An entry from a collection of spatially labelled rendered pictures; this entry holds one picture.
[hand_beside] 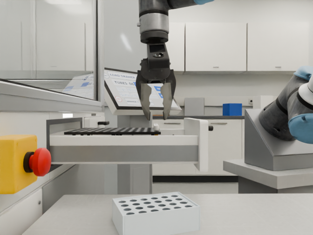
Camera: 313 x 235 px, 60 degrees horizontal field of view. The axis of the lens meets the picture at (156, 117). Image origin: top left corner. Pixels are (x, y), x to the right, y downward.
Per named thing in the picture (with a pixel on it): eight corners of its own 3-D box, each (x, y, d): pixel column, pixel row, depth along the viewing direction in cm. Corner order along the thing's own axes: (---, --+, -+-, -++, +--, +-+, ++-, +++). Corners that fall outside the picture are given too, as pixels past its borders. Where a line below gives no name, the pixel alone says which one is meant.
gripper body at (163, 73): (169, 85, 74) (168, 40, 74) (171, 81, 65) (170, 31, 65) (141, 86, 74) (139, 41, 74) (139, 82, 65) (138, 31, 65)
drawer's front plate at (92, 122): (105, 141, 117) (105, 116, 117) (89, 151, 88) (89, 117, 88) (100, 141, 117) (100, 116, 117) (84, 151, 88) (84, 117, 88)
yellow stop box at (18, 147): (42, 181, 42) (42, 134, 42) (20, 195, 35) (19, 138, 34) (9, 181, 42) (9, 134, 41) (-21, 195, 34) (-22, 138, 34)
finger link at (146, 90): (150, 120, 72) (153, 85, 72) (149, 120, 66) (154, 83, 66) (138, 118, 72) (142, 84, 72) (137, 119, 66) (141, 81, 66)
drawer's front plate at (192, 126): (189, 152, 86) (189, 117, 86) (208, 172, 57) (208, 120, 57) (183, 152, 86) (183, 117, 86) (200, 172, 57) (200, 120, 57)
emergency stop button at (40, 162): (53, 173, 40) (53, 146, 40) (43, 179, 36) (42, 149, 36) (33, 173, 40) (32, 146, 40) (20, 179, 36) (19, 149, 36)
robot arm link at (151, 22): (169, 12, 65) (135, 13, 65) (170, 31, 65) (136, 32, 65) (167, 23, 72) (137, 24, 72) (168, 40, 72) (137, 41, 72)
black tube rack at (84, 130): (158, 149, 80) (158, 127, 80) (160, 159, 63) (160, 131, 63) (83, 149, 80) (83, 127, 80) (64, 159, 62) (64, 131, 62)
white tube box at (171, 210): (178, 211, 50) (178, 191, 50) (200, 230, 43) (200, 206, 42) (112, 220, 46) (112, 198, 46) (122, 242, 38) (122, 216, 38)
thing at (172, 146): (184, 148, 84) (184, 128, 84) (198, 163, 59) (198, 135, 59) (54, 148, 84) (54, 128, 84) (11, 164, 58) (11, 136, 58)
